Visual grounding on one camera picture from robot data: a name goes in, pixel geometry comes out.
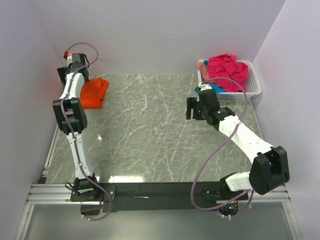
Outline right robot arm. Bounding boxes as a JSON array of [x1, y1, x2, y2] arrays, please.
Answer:
[[186, 89, 290, 200]]

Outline right aluminium rail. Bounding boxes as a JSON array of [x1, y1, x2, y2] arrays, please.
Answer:
[[216, 181, 291, 204]]

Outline orange t shirt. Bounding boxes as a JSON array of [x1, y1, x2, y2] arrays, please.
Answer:
[[79, 77, 109, 109]]

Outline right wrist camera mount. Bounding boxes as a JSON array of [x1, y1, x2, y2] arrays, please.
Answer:
[[194, 82, 212, 93]]

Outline light pink t shirt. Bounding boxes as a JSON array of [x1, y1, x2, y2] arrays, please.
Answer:
[[195, 61, 215, 82]]

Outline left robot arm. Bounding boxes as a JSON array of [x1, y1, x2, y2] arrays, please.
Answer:
[[52, 51, 100, 201]]

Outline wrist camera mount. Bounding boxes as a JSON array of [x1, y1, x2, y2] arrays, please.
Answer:
[[63, 50, 72, 61], [194, 82, 212, 93]]

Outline teal blue t shirt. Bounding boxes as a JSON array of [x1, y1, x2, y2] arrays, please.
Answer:
[[197, 60, 226, 94]]

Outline white plastic laundry basket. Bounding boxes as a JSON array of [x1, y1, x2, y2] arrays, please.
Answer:
[[196, 59, 263, 100]]

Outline magenta t shirt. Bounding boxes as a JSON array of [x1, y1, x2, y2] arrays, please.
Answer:
[[207, 53, 249, 92]]

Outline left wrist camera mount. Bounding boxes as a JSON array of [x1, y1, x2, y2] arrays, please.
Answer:
[[63, 50, 72, 61]]

